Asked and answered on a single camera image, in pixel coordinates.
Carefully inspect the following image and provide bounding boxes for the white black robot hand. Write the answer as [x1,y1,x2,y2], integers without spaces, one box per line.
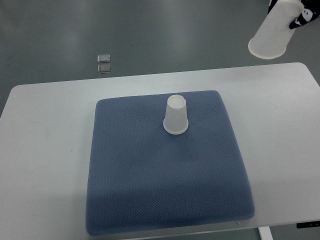
[289,0,320,30]

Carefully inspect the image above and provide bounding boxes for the white paper cup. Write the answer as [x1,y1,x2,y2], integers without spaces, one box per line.
[163,94,189,135]
[248,0,304,60]

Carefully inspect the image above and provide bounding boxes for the blue mesh cushion pad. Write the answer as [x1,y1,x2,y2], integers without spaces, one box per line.
[86,90,255,236]

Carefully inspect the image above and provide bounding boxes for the white paper cup on pad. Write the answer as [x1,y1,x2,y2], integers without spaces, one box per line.
[163,94,189,135]

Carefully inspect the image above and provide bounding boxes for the black table control panel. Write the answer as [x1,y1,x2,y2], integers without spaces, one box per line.
[296,220,320,229]

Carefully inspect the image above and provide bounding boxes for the white table leg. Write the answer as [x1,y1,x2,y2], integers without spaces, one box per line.
[258,226,273,240]

